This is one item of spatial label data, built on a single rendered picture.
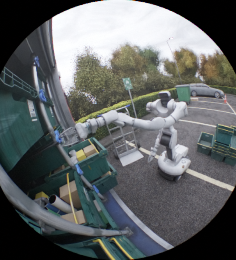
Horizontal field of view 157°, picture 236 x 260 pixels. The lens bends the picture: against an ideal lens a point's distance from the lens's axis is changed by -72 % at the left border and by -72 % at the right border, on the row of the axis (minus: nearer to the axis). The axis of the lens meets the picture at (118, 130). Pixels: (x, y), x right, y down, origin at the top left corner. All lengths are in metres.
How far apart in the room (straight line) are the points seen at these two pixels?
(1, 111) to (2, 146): 0.08
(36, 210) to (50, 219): 0.04
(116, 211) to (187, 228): 1.11
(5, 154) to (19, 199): 0.10
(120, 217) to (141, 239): 0.29
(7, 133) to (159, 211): 1.61
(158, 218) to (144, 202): 0.39
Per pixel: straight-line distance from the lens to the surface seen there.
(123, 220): 0.89
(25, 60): 1.00
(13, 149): 0.27
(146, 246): 0.88
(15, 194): 0.17
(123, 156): 2.35
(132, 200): 1.62
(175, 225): 1.55
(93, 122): 0.45
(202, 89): 10.81
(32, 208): 0.19
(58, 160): 0.69
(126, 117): 0.58
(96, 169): 0.77
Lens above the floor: 1.51
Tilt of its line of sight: 22 degrees down
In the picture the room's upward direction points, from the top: 18 degrees counter-clockwise
